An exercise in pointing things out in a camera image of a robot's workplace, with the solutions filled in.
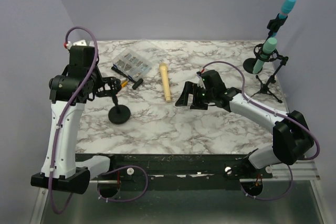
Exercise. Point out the aluminium extrusion rail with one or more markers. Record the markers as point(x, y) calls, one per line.
point(300, 170)

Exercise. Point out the clear plastic screw organizer box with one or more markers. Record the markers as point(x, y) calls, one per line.
point(132, 64)

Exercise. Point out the mint green microphone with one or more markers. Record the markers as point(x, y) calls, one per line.
point(267, 49)

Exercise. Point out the blue microphone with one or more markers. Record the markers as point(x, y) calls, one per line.
point(284, 11)

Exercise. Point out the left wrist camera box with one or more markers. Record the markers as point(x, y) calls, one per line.
point(69, 44)

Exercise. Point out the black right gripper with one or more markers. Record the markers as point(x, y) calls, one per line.
point(191, 88)

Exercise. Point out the black round base mic stand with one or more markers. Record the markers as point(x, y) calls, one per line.
point(248, 64)

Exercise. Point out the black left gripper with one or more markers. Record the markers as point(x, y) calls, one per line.
point(99, 82)

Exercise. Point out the cream yellow microphone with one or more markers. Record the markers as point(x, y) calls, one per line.
point(165, 81)

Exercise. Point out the black tripod shock mount stand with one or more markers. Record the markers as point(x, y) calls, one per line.
point(264, 87)

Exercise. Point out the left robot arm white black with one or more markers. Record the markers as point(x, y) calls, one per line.
point(69, 93)

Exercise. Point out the black shock mount desk stand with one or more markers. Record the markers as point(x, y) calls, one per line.
point(110, 87)

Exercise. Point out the black T-handle tool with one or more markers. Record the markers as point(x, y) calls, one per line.
point(136, 83)

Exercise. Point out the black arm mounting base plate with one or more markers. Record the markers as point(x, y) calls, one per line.
point(134, 172)

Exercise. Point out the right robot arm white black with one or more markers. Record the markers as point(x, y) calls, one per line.
point(290, 140)

